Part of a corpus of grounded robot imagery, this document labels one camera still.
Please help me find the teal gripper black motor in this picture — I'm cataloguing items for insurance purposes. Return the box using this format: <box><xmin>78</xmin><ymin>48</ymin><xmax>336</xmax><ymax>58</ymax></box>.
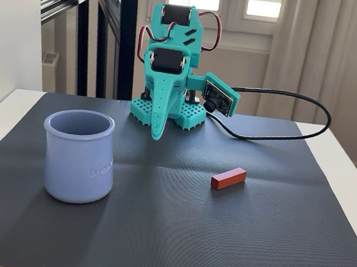
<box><xmin>134</xmin><ymin>41</ymin><xmax>212</xmax><ymax>147</ymax></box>

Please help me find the red-brown wooden block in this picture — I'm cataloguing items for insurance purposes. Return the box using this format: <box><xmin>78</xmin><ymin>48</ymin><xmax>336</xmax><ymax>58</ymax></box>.
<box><xmin>209</xmin><ymin>164</ymin><xmax>247</xmax><ymax>193</ymax></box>

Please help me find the lavender blue ceramic pot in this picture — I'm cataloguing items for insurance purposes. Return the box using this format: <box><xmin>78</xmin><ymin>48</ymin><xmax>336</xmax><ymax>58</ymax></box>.
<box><xmin>35</xmin><ymin>106</ymin><xmax>122</xmax><ymax>208</ymax></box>

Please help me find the dark grey textured mat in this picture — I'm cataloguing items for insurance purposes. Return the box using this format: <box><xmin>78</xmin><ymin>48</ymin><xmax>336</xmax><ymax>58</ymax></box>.
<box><xmin>0</xmin><ymin>86</ymin><xmax>357</xmax><ymax>267</ymax></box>

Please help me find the beige curtain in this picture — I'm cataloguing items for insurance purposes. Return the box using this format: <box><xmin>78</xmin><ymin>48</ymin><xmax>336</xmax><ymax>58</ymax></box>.
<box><xmin>253</xmin><ymin>0</ymin><xmax>357</xmax><ymax>169</ymax></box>

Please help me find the teal grid robot base plate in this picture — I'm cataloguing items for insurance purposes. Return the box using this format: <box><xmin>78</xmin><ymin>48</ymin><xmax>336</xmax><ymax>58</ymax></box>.
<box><xmin>128</xmin><ymin>95</ymin><xmax>209</xmax><ymax>134</ymax></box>

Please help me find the wrist camera circuit board module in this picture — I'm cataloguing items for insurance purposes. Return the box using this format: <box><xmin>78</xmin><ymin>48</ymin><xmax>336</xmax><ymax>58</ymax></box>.
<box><xmin>199</xmin><ymin>71</ymin><xmax>244</xmax><ymax>120</ymax></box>

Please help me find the red black servo wire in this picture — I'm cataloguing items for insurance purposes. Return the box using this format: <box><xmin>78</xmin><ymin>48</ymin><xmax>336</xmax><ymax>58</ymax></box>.
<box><xmin>136</xmin><ymin>19</ymin><xmax>176</xmax><ymax>66</ymax></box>
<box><xmin>195</xmin><ymin>10</ymin><xmax>224</xmax><ymax>54</ymax></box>

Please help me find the white window frame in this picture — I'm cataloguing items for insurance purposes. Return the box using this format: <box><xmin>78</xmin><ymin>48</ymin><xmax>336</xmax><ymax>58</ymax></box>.
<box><xmin>158</xmin><ymin>0</ymin><xmax>285</xmax><ymax>57</ymax></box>

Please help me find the black metal door frame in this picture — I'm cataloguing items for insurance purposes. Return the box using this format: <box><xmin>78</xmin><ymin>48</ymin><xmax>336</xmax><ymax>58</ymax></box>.
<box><xmin>29</xmin><ymin>0</ymin><xmax>144</xmax><ymax>102</ymax></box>

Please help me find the black camera cable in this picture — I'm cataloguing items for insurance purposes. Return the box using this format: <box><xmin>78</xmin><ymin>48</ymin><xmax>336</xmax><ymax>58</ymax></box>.
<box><xmin>204</xmin><ymin>83</ymin><xmax>335</xmax><ymax>150</ymax></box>

